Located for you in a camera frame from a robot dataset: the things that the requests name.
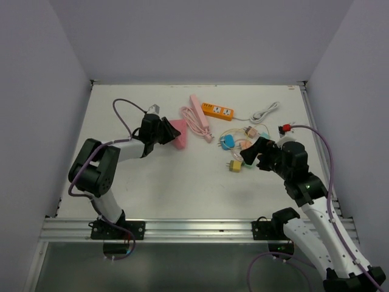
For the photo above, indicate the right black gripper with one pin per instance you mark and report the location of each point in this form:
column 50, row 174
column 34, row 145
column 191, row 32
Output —
column 250, row 154

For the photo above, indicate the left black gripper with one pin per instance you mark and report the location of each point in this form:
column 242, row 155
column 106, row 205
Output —
column 171, row 132

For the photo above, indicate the peach USB charger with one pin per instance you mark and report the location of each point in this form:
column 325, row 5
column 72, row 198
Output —
column 244, row 144

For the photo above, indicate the green USB charger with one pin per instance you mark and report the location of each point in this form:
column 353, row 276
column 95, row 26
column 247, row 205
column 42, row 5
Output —
column 246, row 165

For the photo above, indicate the yellow USB charger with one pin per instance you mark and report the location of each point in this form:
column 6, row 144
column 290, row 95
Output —
column 234, row 166

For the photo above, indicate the pink plug charger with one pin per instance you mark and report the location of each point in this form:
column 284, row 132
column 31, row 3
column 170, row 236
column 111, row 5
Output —
column 250, row 132

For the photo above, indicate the blue plug adapter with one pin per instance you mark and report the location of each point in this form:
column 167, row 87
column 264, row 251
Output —
column 226, row 142

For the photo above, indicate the pink triangular power strip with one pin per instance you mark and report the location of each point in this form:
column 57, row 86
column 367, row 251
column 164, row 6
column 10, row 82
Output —
column 180, row 142

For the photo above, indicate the pink long power strip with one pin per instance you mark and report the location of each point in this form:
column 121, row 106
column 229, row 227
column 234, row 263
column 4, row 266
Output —
column 198, row 112

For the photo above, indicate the orange power strip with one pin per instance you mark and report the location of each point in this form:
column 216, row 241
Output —
column 218, row 112

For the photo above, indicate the teal plug charger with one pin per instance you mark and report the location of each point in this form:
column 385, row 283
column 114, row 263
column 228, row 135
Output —
column 265, row 135

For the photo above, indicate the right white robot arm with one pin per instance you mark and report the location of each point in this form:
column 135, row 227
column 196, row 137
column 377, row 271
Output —
column 331, row 250

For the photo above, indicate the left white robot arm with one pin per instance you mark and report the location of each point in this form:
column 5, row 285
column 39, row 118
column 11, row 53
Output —
column 92, row 173

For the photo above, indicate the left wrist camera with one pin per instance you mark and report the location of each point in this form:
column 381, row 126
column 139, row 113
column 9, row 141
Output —
column 154, row 109

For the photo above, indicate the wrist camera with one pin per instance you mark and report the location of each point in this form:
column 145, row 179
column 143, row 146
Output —
column 285, row 133
column 154, row 109

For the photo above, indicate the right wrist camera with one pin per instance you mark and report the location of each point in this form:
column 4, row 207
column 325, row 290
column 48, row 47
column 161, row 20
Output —
column 285, row 133

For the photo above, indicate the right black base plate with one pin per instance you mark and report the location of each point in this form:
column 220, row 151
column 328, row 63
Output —
column 264, row 229

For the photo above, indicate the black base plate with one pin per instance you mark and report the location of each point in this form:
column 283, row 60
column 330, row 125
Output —
column 103, row 231
column 264, row 229

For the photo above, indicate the aluminium rail frame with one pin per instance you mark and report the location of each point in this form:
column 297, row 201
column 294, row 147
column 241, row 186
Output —
column 157, row 231

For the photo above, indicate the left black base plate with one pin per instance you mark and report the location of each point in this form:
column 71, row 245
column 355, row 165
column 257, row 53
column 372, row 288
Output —
column 103, row 231

